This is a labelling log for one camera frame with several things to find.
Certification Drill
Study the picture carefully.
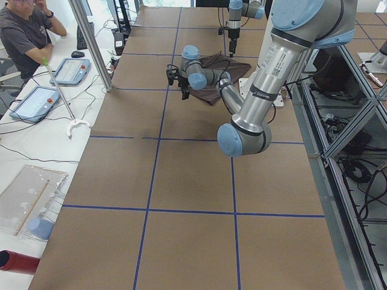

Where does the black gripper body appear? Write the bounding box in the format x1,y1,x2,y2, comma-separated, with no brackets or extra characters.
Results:
218,27,240,41
166,64,189,91

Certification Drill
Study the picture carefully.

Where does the dark brown t-shirt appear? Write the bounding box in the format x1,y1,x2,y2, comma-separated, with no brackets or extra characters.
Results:
189,51,252,106

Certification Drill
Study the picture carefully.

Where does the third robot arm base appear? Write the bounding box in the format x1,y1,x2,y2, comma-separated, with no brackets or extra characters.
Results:
357,42,386,74

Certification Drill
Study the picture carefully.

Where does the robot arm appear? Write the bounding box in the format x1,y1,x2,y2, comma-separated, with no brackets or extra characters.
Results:
218,0,266,57
166,1,357,157

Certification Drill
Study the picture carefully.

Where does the black keyboard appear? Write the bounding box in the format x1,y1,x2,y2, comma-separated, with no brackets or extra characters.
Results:
76,22,94,51

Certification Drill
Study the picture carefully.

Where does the black computer mouse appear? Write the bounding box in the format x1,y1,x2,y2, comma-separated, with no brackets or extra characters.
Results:
71,51,85,59

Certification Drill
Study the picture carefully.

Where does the far blue teach pendant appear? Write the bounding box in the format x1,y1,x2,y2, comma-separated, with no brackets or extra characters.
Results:
54,58,91,86

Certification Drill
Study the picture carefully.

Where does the blue teach pendant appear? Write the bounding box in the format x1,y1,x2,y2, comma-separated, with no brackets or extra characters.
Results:
54,58,91,86
9,86,60,123

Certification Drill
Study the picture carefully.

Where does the reacher grabber stick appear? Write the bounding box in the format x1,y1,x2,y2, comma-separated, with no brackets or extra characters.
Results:
42,57,91,140

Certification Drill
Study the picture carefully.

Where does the near blue teach pendant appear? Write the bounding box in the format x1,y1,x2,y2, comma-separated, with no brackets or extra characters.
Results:
9,86,60,123

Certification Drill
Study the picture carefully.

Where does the seated person grey shirt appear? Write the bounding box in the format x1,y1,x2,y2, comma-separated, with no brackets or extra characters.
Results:
1,0,67,81

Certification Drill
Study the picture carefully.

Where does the wooden stick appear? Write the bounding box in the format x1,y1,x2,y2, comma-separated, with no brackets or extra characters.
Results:
13,179,50,236

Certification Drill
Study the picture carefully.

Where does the clear plastic bag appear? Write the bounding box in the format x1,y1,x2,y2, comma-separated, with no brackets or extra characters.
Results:
1,165,68,241

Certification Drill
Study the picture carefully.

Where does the red cylinder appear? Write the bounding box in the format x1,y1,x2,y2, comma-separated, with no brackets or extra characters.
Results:
1,250,40,275

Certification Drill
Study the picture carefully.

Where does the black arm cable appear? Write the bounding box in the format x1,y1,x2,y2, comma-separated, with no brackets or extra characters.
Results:
208,59,278,124

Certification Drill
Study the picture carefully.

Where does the white camera pillar base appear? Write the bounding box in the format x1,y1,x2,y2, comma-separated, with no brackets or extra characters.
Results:
239,1,284,107

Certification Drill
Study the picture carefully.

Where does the aluminium frame post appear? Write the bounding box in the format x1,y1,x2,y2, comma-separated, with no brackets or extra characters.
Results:
68,0,112,92

